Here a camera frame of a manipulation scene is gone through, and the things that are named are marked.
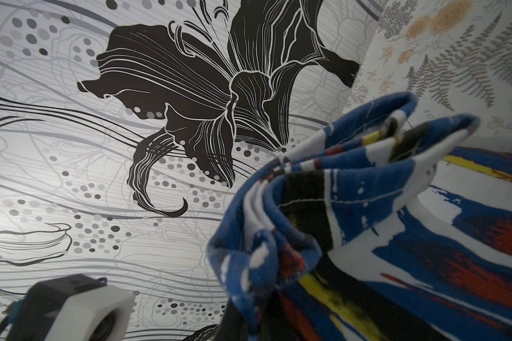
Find blue patterned long pants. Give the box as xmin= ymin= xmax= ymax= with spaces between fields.
xmin=207 ymin=92 xmax=512 ymax=340

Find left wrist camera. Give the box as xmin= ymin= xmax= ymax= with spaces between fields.
xmin=0 ymin=274 xmax=135 ymax=341

